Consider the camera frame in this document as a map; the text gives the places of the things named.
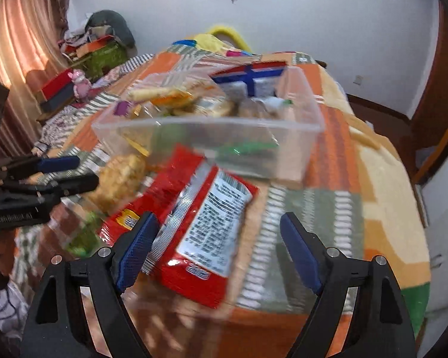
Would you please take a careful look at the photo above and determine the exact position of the yellow puffed snack bag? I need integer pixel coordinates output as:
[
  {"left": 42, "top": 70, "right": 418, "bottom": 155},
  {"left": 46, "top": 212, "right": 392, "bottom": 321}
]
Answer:
[{"left": 86, "top": 154, "right": 146, "bottom": 215}]

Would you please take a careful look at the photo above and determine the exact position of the green pea snack bag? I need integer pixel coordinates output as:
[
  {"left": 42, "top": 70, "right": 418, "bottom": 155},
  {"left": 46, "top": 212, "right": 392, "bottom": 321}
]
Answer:
[{"left": 65, "top": 212, "right": 103, "bottom": 259}]

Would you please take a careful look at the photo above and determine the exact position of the red snack packet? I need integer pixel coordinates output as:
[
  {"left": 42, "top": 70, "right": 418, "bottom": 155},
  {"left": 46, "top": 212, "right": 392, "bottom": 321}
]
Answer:
[{"left": 99, "top": 146, "right": 258, "bottom": 309}]

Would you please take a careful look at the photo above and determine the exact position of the red gift box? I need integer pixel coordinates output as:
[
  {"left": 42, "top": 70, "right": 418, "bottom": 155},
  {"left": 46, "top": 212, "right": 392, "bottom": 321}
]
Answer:
[{"left": 37, "top": 68, "right": 74, "bottom": 113}]

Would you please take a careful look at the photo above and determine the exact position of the pink plush toy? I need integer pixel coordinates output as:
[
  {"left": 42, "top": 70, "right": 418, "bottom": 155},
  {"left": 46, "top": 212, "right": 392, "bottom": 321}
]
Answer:
[{"left": 68, "top": 69, "right": 92, "bottom": 101}]

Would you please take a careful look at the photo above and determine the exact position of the green storage bag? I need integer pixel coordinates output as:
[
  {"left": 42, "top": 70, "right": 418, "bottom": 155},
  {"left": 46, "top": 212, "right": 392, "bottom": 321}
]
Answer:
[{"left": 71, "top": 41, "right": 128, "bottom": 82}]

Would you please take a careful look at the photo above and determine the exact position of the patchwork bed quilt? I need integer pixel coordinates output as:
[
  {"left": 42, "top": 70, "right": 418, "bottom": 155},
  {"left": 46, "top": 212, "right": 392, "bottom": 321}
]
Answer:
[{"left": 27, "top": 45, "right": 430, "bottom": 357}]

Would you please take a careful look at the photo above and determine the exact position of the orange window curtain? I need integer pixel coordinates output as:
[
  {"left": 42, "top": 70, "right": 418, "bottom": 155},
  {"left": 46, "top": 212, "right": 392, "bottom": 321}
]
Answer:
[{"left": 0, "top": 0, "right": 69, "bottom": 158}]

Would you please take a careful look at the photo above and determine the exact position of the clear plastic storage box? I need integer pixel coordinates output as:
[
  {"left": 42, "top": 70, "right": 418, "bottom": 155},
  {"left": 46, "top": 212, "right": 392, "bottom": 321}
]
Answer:
[{"left": 92, "top": 66, "right": 324, "bottom": 183}]

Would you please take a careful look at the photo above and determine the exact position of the blue white snack box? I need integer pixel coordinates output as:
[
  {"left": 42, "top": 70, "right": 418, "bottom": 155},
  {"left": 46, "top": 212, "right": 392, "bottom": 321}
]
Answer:
[{"left": 210, "top": 61, "right": 287, "bottom": 97}]

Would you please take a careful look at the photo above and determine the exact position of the yellow foam tube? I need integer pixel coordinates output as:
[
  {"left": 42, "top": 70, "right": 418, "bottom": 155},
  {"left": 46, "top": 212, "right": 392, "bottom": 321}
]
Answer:
[{"left": 207, "top": 24, "right": 251, "bottom": 53}]

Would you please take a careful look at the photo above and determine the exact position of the wall power socket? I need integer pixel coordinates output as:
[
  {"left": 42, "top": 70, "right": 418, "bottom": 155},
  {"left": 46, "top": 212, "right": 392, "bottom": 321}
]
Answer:
[{"left": 354, "top": 75, "right": 363, "bottom": 86}]

